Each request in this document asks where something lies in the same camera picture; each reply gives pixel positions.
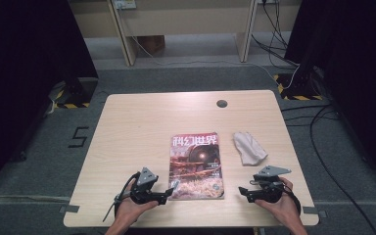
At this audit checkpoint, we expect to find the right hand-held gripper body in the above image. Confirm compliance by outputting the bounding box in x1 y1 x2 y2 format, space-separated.
250 164 293 205

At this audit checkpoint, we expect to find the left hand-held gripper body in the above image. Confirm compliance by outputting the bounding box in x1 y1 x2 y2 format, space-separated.
127 166 165 207

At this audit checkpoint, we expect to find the illustrated magazine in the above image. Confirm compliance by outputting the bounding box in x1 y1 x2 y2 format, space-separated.
167 131 225 201

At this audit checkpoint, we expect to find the beige cloth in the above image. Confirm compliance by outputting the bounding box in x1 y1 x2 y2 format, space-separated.
232 131 269 166

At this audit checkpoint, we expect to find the person's right hand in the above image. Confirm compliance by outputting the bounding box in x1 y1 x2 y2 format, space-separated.
254 176 304 230

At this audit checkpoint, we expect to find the person's left hand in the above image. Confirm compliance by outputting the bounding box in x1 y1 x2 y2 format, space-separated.
113 179 160 230

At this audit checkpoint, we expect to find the grey tape piece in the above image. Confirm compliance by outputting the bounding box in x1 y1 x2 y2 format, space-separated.
303 206 328 219
59 204 80 214

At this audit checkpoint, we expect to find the black stand base striped tape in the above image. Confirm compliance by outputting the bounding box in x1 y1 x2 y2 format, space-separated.
47 76 99 110
272 62 325 102

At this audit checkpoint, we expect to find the brown cardboard box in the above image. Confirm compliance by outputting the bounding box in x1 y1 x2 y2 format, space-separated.
136 34 166 55

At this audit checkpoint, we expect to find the dark curtain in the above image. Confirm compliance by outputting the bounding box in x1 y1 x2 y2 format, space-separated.
284 0 376 192
0 0 100 198

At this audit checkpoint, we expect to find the white power strip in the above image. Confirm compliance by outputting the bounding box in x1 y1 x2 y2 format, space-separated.
113 0 138 11

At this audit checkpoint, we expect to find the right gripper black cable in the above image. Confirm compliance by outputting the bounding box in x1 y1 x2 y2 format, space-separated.
282 182 303 216

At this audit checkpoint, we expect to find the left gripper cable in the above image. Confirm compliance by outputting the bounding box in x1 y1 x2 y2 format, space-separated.
102 173 142 223

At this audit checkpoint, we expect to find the long black floor cable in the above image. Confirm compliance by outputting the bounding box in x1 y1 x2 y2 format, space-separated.
308 103 376 235

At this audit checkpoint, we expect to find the short black floor cable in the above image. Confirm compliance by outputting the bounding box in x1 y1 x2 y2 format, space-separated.
280 103 333 114

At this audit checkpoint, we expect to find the white floor cable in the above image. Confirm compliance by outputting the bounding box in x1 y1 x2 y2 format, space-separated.
129 32 301 90

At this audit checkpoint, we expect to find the black cable bundle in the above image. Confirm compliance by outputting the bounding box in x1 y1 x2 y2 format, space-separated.
250 0 302 69

